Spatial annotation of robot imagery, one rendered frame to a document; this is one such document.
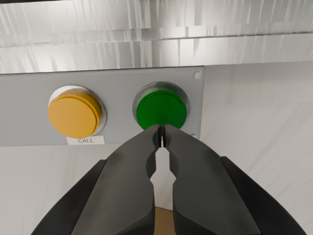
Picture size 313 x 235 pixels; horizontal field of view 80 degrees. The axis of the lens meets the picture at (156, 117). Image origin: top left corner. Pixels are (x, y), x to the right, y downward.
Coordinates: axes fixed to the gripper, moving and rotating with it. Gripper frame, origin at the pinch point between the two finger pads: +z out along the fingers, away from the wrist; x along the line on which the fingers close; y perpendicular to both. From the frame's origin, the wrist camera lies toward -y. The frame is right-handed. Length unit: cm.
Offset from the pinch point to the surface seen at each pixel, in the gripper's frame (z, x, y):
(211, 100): 13.0, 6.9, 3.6
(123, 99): 3.0, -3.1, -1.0
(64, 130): 1.8, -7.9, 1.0
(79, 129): 1.8, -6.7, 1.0
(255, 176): 13.1, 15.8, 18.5
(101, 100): 3.0, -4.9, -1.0
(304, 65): 13.0, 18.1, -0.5
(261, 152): 13.1, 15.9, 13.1
